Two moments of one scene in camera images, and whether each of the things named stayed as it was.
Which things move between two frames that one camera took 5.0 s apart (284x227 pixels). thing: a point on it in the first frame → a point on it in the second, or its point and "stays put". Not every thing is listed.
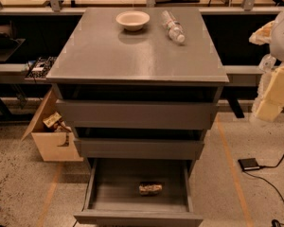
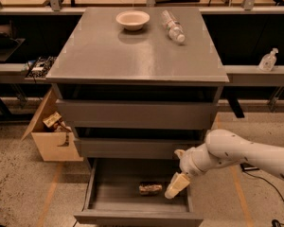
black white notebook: (40, 67) stays put
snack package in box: (52, 119) stays put
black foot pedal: (248, 164) stays put
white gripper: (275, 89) → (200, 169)
